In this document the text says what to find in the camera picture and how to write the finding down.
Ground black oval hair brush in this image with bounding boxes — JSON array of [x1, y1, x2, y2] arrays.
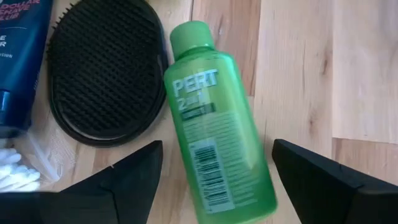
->
[[45, 0, 170, 148]]

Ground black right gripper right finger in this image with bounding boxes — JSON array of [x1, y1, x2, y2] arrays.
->
[[272, 138, 398, 224]]

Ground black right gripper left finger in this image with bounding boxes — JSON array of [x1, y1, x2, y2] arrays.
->
[[0, 139, 164, 224]]

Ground dark blue shave tube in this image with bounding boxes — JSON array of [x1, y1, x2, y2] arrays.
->
[[0, 0, 54, 139]]

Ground clear vanity pack bag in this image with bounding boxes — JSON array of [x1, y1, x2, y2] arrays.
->
[[0, 126, 78, 193]]

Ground green Pert shampoo bottle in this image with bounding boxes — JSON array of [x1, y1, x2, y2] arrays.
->
[[163, 20, 279, 224]]

